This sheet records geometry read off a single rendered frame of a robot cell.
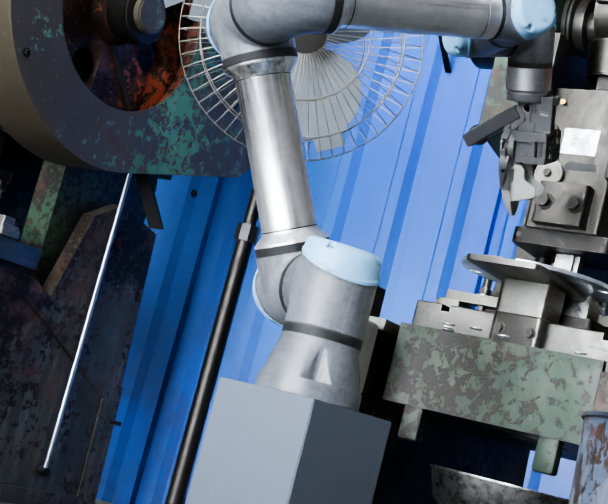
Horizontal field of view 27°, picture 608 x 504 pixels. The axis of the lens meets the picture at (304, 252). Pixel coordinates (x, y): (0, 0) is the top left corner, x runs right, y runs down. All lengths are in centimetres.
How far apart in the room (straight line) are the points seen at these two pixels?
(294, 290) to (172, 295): 261
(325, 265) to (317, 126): 122
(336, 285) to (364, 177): 234
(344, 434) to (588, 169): 90
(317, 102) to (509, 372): 103
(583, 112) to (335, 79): 74
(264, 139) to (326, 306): 30
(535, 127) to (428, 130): 189
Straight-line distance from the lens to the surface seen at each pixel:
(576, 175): 242
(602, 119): 244
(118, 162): 328
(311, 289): 175
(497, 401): 220
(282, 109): 189
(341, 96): 297
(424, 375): 227
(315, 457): 168
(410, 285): 389
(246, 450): 172
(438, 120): 402
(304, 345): 173
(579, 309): 239
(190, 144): 348
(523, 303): 228
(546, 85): 214
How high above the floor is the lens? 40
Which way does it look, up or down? 8 degrees up
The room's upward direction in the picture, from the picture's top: 15 degrees clockwise
